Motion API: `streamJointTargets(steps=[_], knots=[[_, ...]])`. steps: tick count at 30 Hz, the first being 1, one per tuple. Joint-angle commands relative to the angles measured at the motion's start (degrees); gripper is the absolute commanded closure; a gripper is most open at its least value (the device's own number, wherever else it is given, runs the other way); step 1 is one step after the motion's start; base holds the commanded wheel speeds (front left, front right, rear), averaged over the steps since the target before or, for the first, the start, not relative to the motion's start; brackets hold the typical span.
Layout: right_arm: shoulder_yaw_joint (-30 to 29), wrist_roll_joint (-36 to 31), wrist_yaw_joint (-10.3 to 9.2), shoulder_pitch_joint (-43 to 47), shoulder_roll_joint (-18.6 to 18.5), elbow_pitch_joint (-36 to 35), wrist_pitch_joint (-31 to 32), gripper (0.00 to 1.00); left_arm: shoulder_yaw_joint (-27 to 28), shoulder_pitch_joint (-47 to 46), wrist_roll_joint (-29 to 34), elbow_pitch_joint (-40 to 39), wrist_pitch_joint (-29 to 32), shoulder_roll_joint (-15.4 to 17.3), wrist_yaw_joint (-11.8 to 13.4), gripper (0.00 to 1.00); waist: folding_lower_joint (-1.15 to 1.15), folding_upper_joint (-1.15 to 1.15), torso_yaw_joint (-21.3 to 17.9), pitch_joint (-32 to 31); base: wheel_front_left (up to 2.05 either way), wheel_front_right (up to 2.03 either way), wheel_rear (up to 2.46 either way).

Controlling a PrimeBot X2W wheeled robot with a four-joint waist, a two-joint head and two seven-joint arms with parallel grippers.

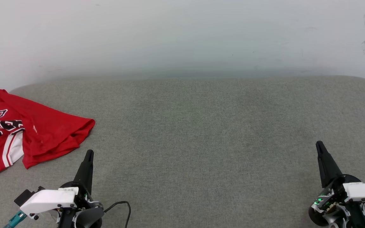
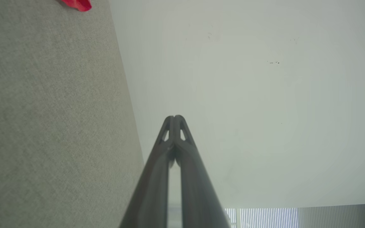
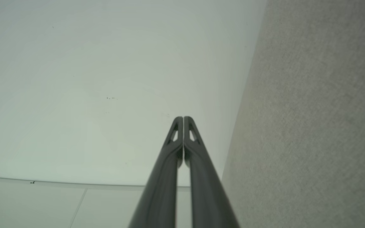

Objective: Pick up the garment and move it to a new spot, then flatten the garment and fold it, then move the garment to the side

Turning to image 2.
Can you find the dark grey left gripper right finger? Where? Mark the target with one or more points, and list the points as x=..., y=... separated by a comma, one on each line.
x=198, y=196

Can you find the red white basketball jersey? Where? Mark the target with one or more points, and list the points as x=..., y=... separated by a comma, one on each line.
x=80, y=3

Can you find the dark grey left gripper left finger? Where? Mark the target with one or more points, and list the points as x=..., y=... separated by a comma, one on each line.
x=152, y=190

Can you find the white window blinds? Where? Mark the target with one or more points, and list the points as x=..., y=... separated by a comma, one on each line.
x=265, y=218

